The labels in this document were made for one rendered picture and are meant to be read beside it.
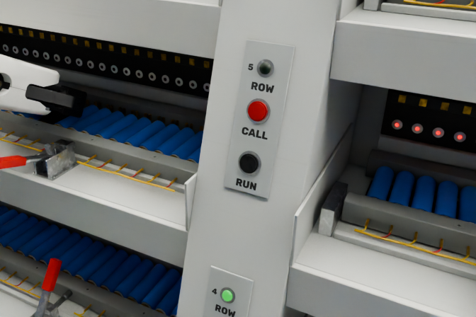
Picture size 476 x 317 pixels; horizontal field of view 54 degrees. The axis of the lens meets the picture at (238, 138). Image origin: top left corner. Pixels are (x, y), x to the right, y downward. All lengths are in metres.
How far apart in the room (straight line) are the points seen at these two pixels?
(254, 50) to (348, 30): 0.07
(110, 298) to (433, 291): 0.37
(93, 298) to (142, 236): 0.17
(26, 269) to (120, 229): 0.22
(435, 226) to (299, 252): 0.12
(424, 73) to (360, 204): 0.14
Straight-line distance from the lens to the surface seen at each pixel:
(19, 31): 0.76
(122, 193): 0.48
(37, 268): 0.66
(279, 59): 0.36
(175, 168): 0.47
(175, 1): 0.41
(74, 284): 0.63
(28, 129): 0.59
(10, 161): 0.48
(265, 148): 0.37
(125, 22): 0.45
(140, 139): 0.54
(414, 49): 0.35
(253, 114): 0.37
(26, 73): 0.48
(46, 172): 0.52
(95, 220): 0.49
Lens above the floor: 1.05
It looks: 10 degrees down
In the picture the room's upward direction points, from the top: 9 degrees clockwise
